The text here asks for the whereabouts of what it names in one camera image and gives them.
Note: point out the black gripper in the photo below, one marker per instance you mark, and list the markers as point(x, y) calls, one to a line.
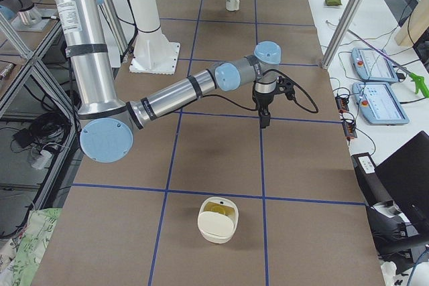
point(263, 100)

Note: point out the white mug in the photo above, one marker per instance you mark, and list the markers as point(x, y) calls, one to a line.
point(232, 5)

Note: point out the yellow lemon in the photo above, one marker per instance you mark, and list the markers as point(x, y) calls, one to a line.
point(219, 208)

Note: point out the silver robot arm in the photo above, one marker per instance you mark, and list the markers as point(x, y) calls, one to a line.
point(107, 122)

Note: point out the green cloth pouch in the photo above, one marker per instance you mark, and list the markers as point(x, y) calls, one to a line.
point(333, 3)

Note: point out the lower blue teach pendant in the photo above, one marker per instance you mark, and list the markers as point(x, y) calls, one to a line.
point(378, 104)

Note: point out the blue teach pendant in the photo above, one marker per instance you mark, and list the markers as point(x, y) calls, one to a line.
point(378, 104)
point(371, 66)

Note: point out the upper blue teach pendant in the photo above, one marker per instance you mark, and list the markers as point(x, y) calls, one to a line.
point(371, 66)

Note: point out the cream oval bin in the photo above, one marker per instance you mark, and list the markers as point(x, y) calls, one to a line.
point(214, 227)

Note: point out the black laptop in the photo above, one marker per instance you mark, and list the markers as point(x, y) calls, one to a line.
point(404, 175)

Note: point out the green patterned cloth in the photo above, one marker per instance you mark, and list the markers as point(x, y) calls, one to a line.
point(21, 256)

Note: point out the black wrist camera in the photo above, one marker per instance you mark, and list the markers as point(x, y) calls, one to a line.
point(285, 86)

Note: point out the aluminium frame post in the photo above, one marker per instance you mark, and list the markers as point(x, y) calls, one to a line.
point(340, 31)

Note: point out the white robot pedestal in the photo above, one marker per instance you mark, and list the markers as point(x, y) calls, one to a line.
point(153, 52)

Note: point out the green handled reacher grabber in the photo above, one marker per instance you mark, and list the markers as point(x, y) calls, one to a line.
point(419, 81)

